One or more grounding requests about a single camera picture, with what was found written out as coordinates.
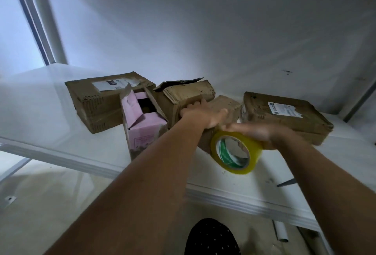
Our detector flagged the yellow tape roll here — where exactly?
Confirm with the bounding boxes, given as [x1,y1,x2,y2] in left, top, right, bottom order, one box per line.
[210,129,264,175]

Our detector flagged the person's right forearm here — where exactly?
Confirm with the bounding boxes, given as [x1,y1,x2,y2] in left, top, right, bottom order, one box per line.
[276,129,376,255]

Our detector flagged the person's black trousers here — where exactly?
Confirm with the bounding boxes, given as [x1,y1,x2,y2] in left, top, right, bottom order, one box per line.
[184,217,242,255]

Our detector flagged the corrugated cardboard box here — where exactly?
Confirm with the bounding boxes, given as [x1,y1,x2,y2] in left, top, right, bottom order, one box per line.
[153,77,216,129]

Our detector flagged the person's left hand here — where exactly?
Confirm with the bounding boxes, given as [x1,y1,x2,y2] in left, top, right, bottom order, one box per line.
[179,100,230,132]

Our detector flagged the black handled scissors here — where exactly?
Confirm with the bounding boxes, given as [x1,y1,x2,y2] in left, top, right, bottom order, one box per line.
[276,177,299,188]

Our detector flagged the white metal shelf rack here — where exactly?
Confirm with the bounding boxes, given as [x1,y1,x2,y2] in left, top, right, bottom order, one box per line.
[0,0,376,255]

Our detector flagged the long cardboard box white label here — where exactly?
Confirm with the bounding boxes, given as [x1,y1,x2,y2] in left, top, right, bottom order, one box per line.
[65,71,156,134]

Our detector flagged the pink carton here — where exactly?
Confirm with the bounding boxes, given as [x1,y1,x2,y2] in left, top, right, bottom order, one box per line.
[120,84,169,160]

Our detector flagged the person's left forearm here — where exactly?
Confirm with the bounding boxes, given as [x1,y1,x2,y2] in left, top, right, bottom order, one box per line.
[44,117,215,255]

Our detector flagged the person's right hand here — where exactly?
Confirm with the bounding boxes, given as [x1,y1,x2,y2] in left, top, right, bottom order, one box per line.
[220,120,295,151]

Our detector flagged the white tube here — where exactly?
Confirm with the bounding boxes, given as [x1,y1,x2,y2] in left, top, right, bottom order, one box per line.
[272,220,290,243]

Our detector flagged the small cardboard box red label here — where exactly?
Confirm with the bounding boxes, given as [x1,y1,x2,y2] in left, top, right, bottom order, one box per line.
[197,95,243,154]

